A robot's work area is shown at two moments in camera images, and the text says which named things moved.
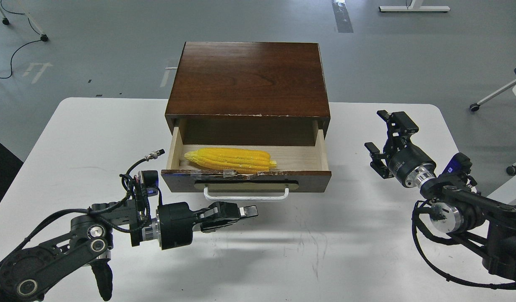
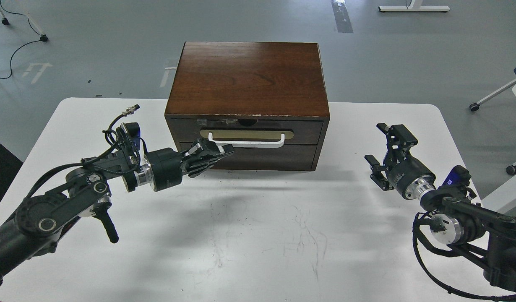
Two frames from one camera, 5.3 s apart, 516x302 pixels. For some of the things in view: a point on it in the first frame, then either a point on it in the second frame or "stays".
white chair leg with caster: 475,107 stays
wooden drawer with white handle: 299,167 -> 186,132
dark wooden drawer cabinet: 248,94 stays
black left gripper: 175,220 -> 166,168
